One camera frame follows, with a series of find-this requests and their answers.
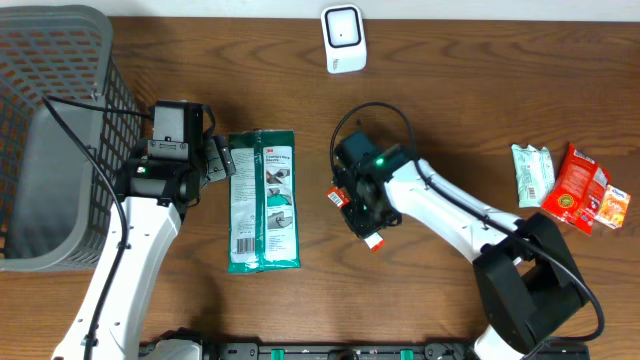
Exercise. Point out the slim red stick packet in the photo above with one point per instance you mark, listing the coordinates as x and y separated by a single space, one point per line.
373 240

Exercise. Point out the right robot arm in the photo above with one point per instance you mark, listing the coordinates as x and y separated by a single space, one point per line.
528 281

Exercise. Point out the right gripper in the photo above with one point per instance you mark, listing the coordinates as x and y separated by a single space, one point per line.
362 227

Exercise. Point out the green white packet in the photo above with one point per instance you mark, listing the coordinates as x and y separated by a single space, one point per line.
263 225

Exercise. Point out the white barcode scanner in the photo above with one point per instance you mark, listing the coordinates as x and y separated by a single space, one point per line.
344 39

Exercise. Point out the large red snack bag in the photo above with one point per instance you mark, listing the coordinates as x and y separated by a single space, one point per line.
578 192

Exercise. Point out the grey plastic mesh basket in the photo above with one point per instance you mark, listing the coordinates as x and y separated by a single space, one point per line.
66 111

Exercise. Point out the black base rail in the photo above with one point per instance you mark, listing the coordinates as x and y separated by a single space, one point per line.
188 349

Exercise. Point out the teal wet wipes packet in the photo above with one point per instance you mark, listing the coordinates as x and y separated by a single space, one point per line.
534 173

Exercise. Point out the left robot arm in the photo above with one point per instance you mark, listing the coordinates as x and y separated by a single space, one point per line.
154 189

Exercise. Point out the small orange snack packet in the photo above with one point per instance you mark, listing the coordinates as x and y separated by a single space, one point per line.
614 207

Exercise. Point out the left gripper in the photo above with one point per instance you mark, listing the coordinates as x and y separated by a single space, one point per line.
219 160

